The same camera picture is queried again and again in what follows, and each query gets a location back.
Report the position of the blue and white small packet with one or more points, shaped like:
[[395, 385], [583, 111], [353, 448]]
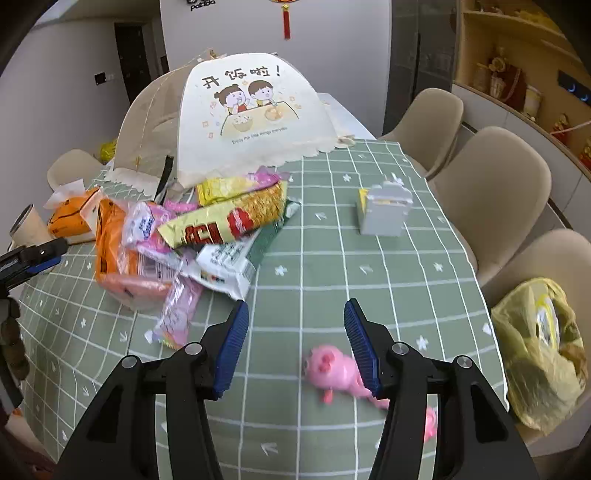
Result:
[[141, 226]]

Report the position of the grey box with yellow side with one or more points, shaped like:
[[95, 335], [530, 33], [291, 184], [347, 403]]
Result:
[[383, 217]]

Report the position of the pale pink long wrapper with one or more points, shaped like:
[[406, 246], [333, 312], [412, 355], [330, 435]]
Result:
[[178, 314]]

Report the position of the gold packet with red print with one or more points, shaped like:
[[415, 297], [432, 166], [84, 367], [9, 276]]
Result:
[[207, 228]]

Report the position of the dark grey cabinet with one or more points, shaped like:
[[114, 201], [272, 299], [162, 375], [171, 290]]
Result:
[[434, 46]]

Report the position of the golden figurine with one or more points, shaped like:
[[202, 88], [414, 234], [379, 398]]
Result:
[[497, 62]]

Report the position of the orange snack packet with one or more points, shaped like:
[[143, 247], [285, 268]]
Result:
[[108, 240]]

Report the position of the yellow noodle packet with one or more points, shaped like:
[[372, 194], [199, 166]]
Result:
[[261, 203]]

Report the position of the black power strip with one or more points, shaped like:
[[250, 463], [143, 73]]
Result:
[[575, 87]]

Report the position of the bright pink snack packet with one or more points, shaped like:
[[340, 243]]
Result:
[[159, 248]]

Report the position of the white and green packet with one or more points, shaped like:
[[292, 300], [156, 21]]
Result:
[[226, 267]]

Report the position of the pink pig toy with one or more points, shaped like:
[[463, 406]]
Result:
[[328, 367]]

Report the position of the small red figurine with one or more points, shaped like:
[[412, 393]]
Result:
[[585, 154], [561, 124]]

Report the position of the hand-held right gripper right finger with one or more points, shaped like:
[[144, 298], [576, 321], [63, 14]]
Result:
[[362, 353]]

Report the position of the beige dining chair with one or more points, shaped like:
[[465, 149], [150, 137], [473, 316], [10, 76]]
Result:
[[429, 124], [554, 258], [494, 184], [74, 168]]

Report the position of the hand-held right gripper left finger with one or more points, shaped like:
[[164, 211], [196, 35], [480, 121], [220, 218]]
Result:
[[232, 353]]

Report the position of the wooden wall shelf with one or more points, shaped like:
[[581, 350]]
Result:
[[535, 55]]

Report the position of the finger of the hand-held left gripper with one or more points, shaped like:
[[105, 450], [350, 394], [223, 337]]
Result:
[[32, 268], [48, 248]]

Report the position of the dark red gift bag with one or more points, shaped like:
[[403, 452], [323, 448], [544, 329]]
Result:
[[513, 87]]

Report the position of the black wall switch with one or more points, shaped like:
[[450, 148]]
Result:
[[100, 77]]

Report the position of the person's left forearm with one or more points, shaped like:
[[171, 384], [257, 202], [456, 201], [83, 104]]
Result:
[[11, 341]]

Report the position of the red knot ornament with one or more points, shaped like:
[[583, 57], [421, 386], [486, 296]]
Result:
[[287, 23]]

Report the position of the orange tissue pack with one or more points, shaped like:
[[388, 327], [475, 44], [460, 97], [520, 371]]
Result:
[[74, 217]]

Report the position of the beige paper cup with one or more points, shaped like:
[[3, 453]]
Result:
[[27, 228]]

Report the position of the white jar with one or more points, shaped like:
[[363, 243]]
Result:
[[532, 101]]

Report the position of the small yellow crumpled plastic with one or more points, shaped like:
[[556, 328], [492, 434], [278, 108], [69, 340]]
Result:
[[108, 150]]

